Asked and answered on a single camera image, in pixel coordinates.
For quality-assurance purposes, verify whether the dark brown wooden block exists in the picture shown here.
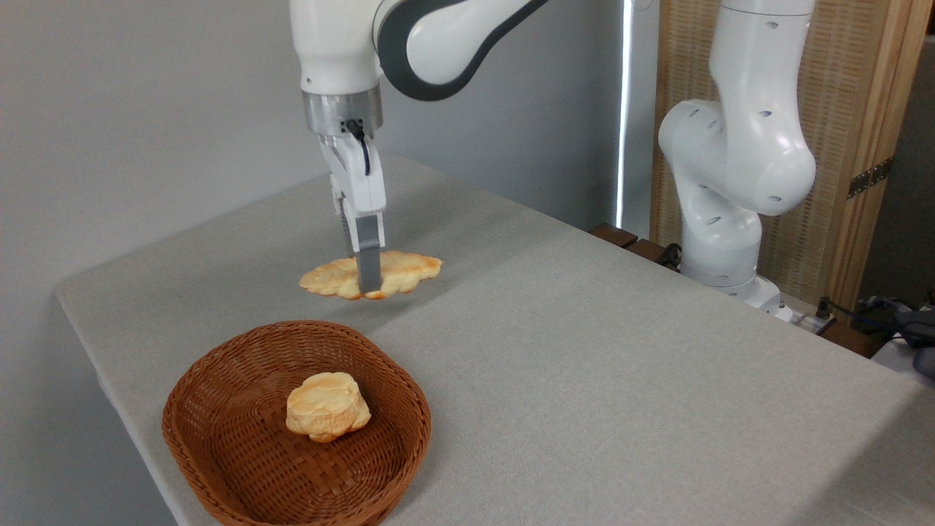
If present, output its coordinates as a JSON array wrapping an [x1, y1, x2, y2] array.
[[817, 321, 887, 359], [627, 239, 682, 272], [589, 223, 640, 250]]

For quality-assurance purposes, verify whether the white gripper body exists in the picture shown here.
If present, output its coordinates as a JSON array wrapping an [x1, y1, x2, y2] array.
[[317, 134, 387, 218]]

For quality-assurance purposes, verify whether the long golden bread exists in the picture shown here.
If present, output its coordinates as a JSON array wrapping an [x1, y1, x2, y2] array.
[[299, 250, 444, 301]]

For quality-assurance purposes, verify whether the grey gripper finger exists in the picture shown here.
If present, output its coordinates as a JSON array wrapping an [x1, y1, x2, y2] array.
[[331, 190, 357, 254], [343, 210, 386, 292]]

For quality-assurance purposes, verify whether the brown woven wicker basket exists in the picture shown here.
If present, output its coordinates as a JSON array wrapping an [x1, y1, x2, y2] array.
[[161, 320, 432, 526]]

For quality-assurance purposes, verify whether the black power cable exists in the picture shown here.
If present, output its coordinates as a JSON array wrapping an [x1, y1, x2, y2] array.
[[814, 295, 935, 338]]

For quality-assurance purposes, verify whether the dark grey bag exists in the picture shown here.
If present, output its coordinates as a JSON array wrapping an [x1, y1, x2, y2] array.
[[893, 310, 935, 378]]

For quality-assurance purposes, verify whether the wooden rattan folding screen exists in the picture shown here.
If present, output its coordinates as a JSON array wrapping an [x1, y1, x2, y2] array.
[[649, 0, 935, 309]]

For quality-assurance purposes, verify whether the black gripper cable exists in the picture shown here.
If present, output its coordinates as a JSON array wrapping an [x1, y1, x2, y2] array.
[[344, 119, 373, 178]]

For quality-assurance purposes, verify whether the brass screen hinge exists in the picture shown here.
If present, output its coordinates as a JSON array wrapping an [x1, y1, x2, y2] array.
[[847, 156, 894, 200]]

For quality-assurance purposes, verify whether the round golden bread roll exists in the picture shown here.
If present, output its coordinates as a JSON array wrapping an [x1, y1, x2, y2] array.
[[286, 372, 372, 444]]

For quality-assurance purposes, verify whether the grey tablecloth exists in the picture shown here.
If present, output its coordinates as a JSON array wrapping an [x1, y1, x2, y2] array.
[[55, 153, 935, 526]]

